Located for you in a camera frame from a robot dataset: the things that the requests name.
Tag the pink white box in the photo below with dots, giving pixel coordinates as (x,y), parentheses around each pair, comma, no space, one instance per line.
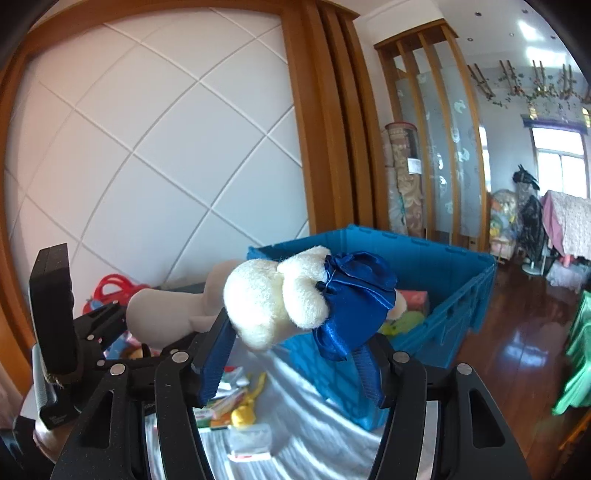
(418,302)

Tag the yellow duck toy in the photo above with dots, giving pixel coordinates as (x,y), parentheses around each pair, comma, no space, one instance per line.
(244,415)

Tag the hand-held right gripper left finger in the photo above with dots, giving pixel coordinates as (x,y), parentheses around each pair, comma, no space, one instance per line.
(217,364)

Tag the rolled patterned carpet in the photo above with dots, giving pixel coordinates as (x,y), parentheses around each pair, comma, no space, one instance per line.
(406,194)

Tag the white red small box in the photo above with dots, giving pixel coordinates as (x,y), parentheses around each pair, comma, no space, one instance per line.
(228,397)

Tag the bag of colourful toys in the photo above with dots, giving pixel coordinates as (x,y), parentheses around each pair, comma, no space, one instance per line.
(503,221)

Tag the white box with red end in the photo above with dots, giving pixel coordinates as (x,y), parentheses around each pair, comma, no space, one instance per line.
(249,441)

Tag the white plush bunny blue bow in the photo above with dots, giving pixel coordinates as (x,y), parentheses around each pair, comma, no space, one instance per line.
(263,300)

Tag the green crocodile plush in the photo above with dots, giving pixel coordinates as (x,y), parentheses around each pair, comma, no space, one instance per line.
(411,319)

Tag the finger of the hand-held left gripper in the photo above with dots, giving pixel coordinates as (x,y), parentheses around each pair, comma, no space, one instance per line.
(106,357)
(99,323)

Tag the red plastic carry case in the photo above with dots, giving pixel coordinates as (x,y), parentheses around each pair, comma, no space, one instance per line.
(108,286)

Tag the wooden wall frame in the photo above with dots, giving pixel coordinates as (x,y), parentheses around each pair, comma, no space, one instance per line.
(332,138)

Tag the wooden frosted glass partition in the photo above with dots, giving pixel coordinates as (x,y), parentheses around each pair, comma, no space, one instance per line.
(434,138)

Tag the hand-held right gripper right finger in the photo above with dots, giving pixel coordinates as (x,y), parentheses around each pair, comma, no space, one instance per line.
(369,374)

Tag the bright window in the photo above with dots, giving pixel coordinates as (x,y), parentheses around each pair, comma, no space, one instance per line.
(558,170)

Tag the hanging vine decoration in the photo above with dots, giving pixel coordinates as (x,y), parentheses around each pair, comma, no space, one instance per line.
(540,87)

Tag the green cloth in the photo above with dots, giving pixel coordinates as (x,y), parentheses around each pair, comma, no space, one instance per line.
(577,369)

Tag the black hanging garment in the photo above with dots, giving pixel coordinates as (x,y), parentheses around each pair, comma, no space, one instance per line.
(531,217)

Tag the blue plastic crate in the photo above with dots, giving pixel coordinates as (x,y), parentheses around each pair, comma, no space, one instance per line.
(438,272)

